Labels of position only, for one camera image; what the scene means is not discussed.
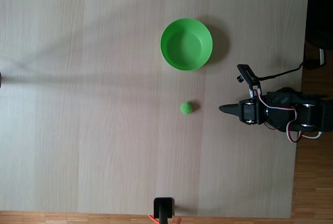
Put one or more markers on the white strip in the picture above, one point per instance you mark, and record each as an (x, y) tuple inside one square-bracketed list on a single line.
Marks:
[(322, 57)]

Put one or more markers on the green plastic bowl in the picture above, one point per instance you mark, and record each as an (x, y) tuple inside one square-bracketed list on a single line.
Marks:
[(186, 44)]

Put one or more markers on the dark furniture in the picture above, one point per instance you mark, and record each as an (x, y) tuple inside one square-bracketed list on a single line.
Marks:
[(320, 8)]

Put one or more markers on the black camera on bracket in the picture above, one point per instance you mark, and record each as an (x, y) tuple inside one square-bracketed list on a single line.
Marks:
[(245, 74)]

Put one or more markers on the green pompom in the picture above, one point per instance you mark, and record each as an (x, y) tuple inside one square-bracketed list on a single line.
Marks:
[(186, 108)]

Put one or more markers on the dark object at table edge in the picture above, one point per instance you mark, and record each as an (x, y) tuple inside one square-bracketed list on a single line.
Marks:
[(0, 79)]

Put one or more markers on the black stand clamp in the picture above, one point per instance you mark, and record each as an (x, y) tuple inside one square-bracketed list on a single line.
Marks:
[(164, 207)]

